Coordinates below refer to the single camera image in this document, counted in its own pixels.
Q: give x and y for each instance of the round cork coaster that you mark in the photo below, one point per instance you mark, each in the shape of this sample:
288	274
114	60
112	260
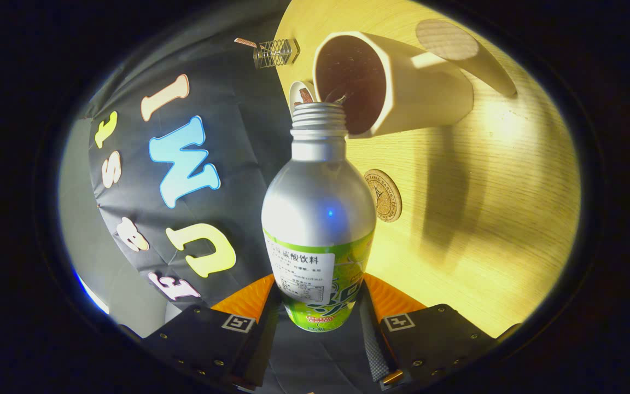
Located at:
385	196

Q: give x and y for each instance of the wooden table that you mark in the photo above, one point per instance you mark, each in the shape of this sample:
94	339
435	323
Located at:
484	219

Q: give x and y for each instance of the silver bottle with green label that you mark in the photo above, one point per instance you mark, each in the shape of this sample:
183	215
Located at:
318	208

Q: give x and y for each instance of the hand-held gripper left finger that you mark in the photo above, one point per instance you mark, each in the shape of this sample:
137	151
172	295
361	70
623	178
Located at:
260	350

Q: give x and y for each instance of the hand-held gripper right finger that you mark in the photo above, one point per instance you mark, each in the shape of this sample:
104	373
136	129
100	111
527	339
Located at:
374	350

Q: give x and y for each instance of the black backdrop cloth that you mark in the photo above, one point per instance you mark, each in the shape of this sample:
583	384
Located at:
227	164

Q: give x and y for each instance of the brown meat piece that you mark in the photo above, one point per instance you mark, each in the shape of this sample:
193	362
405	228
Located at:
306	96

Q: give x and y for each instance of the pink straw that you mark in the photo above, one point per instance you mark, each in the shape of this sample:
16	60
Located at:
245	42

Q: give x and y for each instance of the white oval plate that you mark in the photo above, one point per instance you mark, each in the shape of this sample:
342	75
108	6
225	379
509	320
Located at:
295	92

